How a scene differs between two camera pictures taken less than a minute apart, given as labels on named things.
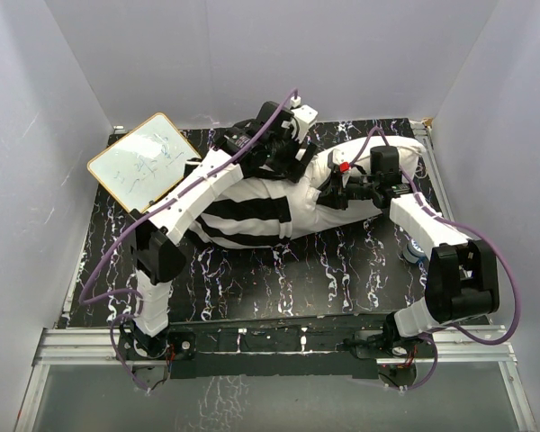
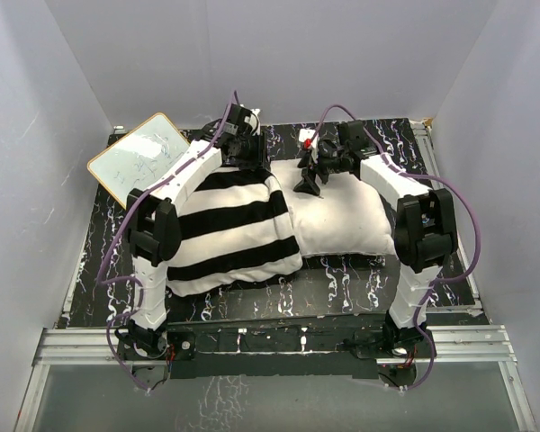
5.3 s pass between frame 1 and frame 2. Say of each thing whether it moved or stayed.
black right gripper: moved
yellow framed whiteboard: stayed
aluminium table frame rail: stayed
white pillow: moved
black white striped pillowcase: moved
